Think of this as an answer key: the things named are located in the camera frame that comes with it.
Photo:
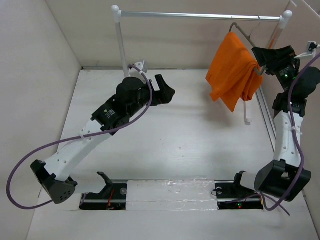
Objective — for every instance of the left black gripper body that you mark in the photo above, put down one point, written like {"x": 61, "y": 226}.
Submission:
{"x": 155, "y": 97}

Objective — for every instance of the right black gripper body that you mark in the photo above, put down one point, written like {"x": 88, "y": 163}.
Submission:
{"x": 285, "y": 70}

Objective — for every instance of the grey clothes hanger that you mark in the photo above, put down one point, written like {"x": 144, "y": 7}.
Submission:
{"x": 248, "y": 38}

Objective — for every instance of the orange trousers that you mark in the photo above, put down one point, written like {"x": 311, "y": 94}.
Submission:
{"x": 232, "y": 74}

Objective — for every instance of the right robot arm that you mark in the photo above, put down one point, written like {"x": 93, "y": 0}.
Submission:
{"x": 284, "y": 177}

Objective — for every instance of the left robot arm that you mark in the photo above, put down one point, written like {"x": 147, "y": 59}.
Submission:
{"x": 55, "y": 173}

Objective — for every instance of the white clothes rack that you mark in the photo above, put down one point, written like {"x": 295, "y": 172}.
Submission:
{"x": 282, "y": 22}

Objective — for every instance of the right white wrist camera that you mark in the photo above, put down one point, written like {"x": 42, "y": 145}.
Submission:
{"x": 310, "y": 52}

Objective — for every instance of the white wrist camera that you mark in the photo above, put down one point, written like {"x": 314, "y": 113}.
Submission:
{"x": 137, "y": 68}
{"x": 310, "y": 52}

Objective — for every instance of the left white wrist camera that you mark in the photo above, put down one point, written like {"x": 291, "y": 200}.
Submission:
{"x": 137, "y": 68}

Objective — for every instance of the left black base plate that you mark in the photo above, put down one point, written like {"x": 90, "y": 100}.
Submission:
{"x": 109, "y": 199}

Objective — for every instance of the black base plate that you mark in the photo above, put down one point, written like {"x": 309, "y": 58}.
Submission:
{"x": 231, "y": 196}
{"x": 109, "y": 199}

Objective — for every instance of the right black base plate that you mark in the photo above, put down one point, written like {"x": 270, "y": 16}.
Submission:
{"x": 231, "y": 196}

